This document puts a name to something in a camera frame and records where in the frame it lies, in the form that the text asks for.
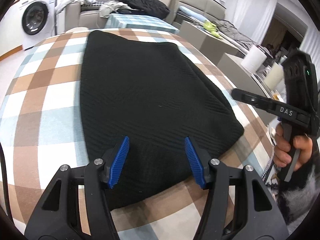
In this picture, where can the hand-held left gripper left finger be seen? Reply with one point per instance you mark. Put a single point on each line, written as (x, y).
(118, 162)

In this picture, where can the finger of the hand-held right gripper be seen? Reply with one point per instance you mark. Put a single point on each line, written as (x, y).
(252, 99)

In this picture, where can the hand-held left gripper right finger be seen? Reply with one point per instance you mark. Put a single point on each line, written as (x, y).
(195, 162)

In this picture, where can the black knit sweater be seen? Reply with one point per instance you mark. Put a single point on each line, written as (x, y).
(150, 92)

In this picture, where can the person's right forearm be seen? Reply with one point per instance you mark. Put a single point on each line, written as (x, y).
(297, 200)

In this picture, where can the grey clothes pile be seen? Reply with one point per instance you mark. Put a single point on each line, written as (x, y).
(110, 8)

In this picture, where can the person's right hand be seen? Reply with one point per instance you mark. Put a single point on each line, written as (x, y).
(282, 147)

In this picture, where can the cream cylinder appliance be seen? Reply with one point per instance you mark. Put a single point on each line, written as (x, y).
(273, 76)

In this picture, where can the white paper towel roll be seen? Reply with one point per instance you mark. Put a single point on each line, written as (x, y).
(253, 58)

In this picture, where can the grey duvet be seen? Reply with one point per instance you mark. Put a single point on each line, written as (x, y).
(237, 35)

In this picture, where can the grey cabinet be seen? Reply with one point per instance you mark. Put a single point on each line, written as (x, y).
(200, 42)

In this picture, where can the green plush toy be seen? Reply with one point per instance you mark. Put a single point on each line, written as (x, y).
(212, 28)

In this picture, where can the white curtain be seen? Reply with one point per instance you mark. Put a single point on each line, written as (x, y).
(255, 17)

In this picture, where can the brown blue checked tablecloth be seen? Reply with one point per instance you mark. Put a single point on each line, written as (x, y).
(45, 92)

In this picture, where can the light blue pillow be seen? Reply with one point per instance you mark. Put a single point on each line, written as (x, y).
(192, 13)

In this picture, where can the beige bed headboard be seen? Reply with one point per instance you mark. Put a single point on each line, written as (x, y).
(200, 0)

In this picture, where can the small blue checkered table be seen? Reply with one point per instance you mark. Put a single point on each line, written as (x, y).
(142, 22)

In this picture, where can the black puffer jacket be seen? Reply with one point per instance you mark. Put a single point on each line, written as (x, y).
(145, 3)

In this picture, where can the grey sofa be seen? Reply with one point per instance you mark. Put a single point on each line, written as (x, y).
(87, 17)

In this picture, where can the white washing machine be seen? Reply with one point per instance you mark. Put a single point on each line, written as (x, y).
(37, 20)

